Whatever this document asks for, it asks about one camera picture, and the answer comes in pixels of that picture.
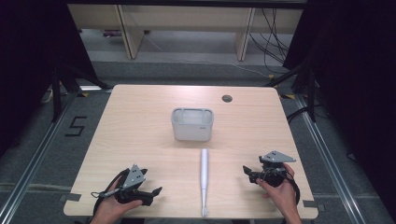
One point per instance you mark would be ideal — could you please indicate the aluminium floor rail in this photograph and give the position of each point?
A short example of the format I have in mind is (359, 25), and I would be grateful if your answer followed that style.
(330, 161)
(34, 155)

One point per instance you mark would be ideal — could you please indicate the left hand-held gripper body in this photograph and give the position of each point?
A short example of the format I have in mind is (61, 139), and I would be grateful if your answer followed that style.
(134, 178)

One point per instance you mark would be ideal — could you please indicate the person's right hand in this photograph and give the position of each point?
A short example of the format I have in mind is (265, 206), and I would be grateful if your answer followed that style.
(285, 196)

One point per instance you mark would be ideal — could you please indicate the white electric toothbrush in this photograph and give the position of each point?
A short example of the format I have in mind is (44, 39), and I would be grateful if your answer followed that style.
(204, 169)

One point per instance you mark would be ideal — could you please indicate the black curtain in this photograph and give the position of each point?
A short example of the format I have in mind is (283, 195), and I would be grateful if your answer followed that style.
(358, 77)
(37, 62)

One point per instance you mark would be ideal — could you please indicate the black metal stand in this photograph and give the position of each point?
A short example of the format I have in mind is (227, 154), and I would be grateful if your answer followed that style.
(311, 93)
(56, 93)

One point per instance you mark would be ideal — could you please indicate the grey plastic storage box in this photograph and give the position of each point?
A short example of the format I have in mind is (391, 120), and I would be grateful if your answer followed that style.
(192, 129)

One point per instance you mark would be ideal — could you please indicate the person's left hand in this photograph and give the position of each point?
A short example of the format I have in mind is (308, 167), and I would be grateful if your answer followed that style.
(109, 210)

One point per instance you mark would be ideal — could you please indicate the yellow black floor tape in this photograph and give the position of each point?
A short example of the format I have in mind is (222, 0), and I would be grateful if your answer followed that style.
(82, 94)
(288, 96)

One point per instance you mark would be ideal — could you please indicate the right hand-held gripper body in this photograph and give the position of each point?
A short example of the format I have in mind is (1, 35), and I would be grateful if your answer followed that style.
(274, 174)

